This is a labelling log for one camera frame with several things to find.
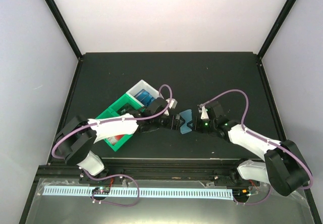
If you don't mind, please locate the green bin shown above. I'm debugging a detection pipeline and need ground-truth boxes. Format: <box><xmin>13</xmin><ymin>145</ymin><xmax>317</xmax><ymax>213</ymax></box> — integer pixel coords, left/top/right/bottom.
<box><xmin>107</xmin><ymin>93</ymin><xmax>144</xmax><ymax>117</ymax></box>
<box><xmin>96</xmin><ymin>108</ymin><xmax>138</xmax><ymax>152</ymax></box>

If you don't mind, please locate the red white cards stack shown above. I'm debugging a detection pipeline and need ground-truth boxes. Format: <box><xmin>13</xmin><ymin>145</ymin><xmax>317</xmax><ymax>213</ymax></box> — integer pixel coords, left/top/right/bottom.
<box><xmin>106</xmin><ymin>135</ymin><xmax>124</xmax><ymax>145</ymax></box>

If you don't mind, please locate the green front bin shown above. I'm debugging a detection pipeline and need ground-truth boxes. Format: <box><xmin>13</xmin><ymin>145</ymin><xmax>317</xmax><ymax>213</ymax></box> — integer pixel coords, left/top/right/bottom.
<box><xmin>96</xmin><ymin>108</ymin><xmax>138</xmax><ymax>152</ymax></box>

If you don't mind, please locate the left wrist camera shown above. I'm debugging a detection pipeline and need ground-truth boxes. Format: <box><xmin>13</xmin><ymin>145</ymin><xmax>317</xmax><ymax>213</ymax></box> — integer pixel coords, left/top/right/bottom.
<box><xmin>164</xmin><ymin>98</ymin><xmax>178</xmax><ymax>116</ymax></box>

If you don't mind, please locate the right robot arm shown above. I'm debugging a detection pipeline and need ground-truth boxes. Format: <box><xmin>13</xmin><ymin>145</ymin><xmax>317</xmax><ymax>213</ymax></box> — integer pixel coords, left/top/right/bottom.
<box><xmin>184</xmin><ymin>101</ymin><xmax>312</xmax><ymax>196</ymax></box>

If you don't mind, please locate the white slotted cable duct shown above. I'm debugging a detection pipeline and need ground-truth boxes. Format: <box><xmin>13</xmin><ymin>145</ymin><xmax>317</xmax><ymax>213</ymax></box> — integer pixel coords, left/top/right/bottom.
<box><xmin>42</xmin><ymin>186</ymin><xmax>234</xmax><ymax>200</ymax></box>

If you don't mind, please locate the white bin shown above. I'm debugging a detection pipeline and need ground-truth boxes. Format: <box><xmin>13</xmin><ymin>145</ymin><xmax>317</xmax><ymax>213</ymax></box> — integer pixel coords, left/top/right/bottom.
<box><xmin>125</xmin><ymin>80</ymin><xmax>167</xmax><ymax>117</ymax></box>

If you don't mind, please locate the blue card holder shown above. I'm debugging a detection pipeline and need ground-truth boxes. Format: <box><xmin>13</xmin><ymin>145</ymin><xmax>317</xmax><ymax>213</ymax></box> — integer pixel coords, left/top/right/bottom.
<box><xmin>179</xmin><ymin>109</ymin><xmax>193</xmax><ymax>135</ymax></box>

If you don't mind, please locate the blue cards stack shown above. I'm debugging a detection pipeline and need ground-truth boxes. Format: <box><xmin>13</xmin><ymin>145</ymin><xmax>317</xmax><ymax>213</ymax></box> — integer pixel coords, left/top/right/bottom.
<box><xmin>134</xmin><ymin>89</ymin><xmax>155</xmax><ymax>107</ymax></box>

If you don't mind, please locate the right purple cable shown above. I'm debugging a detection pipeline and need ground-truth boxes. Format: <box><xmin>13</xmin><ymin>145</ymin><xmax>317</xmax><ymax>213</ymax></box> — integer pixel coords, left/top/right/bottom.
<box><xmin>199</xmin><ymin>89</ymin><xmax>313</xmax><ymax>191</ymax></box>

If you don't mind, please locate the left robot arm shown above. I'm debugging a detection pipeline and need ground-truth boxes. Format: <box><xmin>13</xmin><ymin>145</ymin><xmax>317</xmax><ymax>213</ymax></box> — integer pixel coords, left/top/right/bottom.
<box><xmin>52</xmin><ymin>97</ymin><xmax>186</xmax><ymax>183</ymax></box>

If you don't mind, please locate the black vip cards stack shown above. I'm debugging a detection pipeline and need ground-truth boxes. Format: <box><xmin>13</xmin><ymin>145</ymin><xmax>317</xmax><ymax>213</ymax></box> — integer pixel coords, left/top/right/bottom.
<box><xmin>117</xmin><ymin>103</ymin><xmax>136</xmax><ymax>116</ymax></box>

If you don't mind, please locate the small circuit board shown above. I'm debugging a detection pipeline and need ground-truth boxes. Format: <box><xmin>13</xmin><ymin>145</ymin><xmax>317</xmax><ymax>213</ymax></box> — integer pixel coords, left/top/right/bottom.
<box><xmin>92</xmin><ymin>187</ymin><xmax>110</xmax><ymax>195</ymax></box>

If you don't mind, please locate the black aluminium frame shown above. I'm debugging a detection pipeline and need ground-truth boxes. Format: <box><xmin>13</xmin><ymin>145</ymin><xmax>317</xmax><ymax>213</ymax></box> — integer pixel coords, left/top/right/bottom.
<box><xmin>19</xmin><ymin>0</ymin><xmax>323</xmax><ymax>224</ymax></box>

